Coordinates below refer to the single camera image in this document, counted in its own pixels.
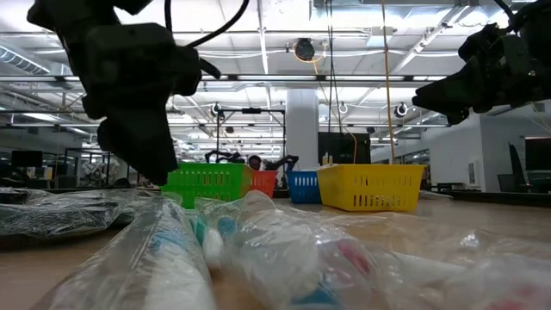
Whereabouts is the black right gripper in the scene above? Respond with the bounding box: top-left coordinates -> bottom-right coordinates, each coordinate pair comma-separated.
411,33 -> 551,127

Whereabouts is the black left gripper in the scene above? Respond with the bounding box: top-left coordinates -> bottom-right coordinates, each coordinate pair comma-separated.
80,22 -> 223,186

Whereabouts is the bagged blue toothbrush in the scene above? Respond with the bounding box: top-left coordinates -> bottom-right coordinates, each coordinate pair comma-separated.
187,190 -> 276,276

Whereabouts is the bagged pink toothbrush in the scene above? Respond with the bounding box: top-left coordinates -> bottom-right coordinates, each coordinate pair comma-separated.
221,201 -> 551,310

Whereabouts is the green plastic basket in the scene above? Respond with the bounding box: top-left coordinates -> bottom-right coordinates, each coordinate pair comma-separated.
161,162 -> 254,210

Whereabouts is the black office chair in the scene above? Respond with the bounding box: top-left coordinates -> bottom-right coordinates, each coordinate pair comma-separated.
497,144 -> 529,194

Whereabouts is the black desk monitor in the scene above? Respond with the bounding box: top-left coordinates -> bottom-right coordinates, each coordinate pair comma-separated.
10,150 -> 44,169
524,137 -> 551,171

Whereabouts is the orange plastic basket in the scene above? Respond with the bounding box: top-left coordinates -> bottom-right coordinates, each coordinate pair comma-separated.
250,170 -> 279,199

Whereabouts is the yellow plastic basket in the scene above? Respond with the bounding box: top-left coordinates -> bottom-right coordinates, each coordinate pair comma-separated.
316,163 -> 426,213

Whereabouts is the white room pillar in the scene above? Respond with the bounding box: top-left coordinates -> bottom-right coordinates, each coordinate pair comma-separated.
285,88 -> 319,172

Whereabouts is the blue plastic basket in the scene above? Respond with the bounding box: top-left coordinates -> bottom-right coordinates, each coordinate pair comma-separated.
287,170 -> 322,205

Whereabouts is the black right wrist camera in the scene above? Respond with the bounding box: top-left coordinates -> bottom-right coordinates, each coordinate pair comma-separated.
457,23 -> 500,64

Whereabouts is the black background station frame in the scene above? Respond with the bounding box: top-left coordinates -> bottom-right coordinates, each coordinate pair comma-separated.
214,107 -> 288,167

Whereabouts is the yellow hanging cable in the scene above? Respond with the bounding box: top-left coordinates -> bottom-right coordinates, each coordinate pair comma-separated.
381,0 -> 397,165

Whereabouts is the orange hanging cable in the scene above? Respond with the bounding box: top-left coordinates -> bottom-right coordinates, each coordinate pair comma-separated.
346,130 -> 359,166

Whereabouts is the black table frame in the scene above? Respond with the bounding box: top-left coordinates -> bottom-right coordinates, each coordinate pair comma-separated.
42,184 -> 551,208

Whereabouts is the black wall screen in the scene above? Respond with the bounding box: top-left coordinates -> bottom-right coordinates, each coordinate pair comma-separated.
317,132 -> 372,166

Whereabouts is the black hanging cable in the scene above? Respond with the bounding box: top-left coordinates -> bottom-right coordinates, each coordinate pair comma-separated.
325,0 -> 345,135

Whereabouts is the black ceiling cable reel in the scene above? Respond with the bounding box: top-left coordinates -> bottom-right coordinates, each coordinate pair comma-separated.
294,37 -> 318,63

